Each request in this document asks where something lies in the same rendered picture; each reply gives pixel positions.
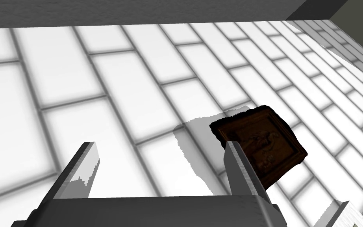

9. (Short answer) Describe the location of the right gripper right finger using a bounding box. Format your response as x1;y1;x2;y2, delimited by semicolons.
223;140;272;203

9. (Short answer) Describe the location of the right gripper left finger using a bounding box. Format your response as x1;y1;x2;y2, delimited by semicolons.
44;141;100;200

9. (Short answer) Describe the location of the white box-shaped object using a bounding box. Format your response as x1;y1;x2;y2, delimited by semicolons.
313;200;363;227

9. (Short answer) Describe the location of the dark brown framed wall picture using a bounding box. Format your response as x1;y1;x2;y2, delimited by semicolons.
209;105;308;191

